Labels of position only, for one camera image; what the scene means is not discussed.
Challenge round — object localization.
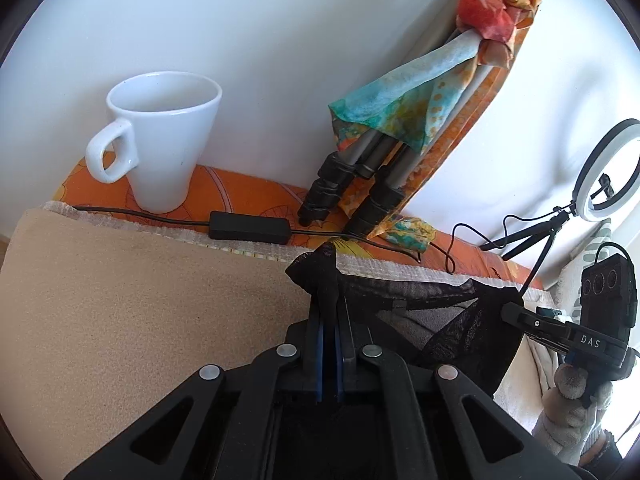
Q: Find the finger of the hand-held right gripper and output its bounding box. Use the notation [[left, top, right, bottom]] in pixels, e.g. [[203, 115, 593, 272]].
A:
[[501, 301, 571, 350]]

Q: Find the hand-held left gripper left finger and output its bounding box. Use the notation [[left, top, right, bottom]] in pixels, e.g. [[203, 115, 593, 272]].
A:
[[62, 305, 331, 480]]

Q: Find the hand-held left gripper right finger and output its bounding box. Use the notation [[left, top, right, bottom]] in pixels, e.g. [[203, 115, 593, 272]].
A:
[[332, 300, 551, 480]]

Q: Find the black t-shirt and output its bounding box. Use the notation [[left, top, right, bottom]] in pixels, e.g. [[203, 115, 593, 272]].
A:
[[285, 241, 526, 403]]

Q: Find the folded white clothes pile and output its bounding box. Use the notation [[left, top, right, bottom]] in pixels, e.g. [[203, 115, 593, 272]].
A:
[[494, 305, 563, 413]]

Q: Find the person's right hand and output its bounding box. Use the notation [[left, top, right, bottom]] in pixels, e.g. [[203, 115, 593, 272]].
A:
[[532, 362, 616, 466]]

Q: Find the green and white pillow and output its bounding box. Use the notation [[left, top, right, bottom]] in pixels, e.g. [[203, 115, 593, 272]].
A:
[[559, 220, 617, 313]]

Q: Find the small black tripod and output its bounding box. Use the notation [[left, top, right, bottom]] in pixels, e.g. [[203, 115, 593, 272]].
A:
[[480, 205, 581, 262]]

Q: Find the orange patterned cloth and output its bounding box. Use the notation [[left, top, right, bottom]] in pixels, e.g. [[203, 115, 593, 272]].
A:
[[62, 157, 547, 292]]

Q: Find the beige blanket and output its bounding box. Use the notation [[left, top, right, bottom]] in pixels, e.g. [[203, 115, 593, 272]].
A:
[[0, 208, 321, 480]]

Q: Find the colourful orange scarf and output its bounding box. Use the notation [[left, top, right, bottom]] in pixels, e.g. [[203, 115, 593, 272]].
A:
[[327, 0, 546, 256]]

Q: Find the white mug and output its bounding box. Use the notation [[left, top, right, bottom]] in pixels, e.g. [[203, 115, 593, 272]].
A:
[[85, 71, 223, 214]]

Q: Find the silver camera tripod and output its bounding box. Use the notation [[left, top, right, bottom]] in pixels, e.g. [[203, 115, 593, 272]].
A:
[[298, 0, 493, 238]]

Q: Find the white ring light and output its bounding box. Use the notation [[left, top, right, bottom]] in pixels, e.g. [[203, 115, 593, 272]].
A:
[[572, 118, 640, 222]]

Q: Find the black cable with inline box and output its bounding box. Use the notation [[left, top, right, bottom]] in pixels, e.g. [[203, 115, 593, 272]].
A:
[[42, 200, 503, 288]]

